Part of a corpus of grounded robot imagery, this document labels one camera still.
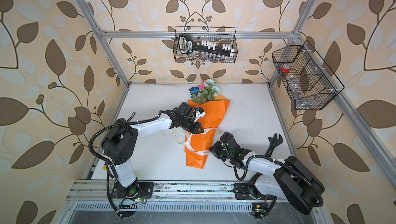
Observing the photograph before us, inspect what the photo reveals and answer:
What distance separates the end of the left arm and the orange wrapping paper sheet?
4 cm

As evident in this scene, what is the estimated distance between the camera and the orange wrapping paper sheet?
0.84 meters

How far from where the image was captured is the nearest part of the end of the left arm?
0.69m
